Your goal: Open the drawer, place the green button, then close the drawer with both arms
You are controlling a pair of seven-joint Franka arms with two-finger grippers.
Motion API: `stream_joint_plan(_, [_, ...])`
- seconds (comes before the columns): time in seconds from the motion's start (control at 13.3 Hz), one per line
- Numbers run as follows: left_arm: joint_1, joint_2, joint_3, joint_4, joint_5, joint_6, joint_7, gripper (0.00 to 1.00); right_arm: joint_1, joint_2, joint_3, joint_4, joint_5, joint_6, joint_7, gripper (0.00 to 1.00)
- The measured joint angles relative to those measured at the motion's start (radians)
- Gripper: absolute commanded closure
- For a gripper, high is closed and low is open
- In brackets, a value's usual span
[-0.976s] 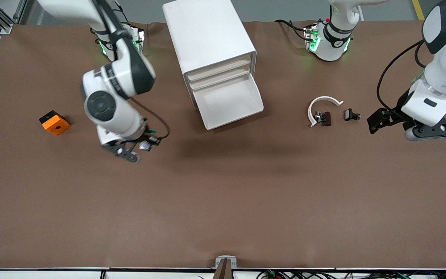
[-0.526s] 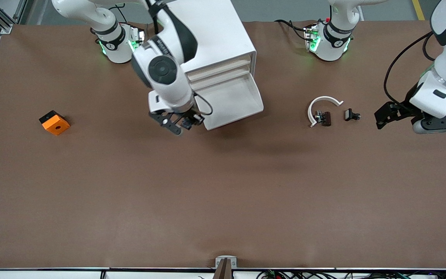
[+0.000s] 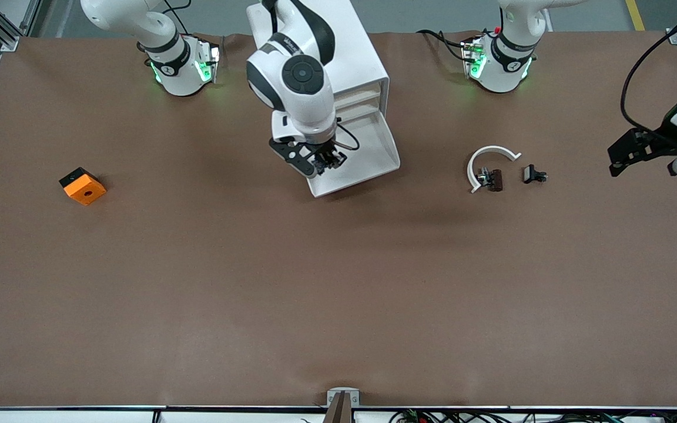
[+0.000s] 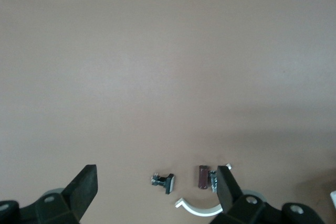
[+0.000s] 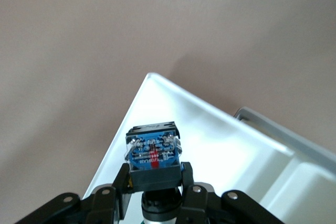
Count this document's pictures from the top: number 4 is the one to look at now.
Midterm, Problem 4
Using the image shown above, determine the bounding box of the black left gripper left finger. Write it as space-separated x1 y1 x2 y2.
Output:
0 164 99 224

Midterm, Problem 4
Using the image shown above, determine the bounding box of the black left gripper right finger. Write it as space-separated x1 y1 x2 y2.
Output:
209 165 326 224

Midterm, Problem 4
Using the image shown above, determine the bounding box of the white curved plastic clip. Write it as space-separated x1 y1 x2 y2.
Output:
174 163 233 218

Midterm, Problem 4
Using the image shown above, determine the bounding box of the dark red switch module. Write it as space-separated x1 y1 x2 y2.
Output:
196 165 219 194

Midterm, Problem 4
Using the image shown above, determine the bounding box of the small black switch part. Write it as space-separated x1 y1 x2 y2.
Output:
151 173 176 195

